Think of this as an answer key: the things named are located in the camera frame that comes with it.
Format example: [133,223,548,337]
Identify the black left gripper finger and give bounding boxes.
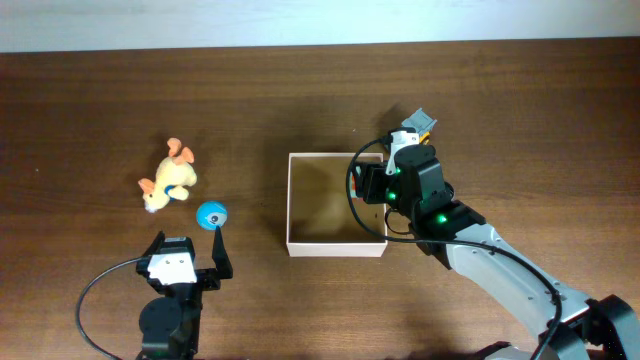
[143,231,165,257]
[212,227,233,279]

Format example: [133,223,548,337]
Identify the yellow grey toy dump truck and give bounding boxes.
[402,108,437,145]

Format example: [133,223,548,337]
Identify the multicoloured puzzle cube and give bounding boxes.
[349,165,363,199]

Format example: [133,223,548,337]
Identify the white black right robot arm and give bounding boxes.
[346,145,639,360]

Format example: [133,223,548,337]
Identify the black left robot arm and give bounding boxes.
[136,228,233,360]

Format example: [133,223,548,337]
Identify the yellow plush bunny toy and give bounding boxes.
[138,138,198,213]

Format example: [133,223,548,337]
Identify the pink open cardboard box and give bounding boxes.
[286,152,388,257]

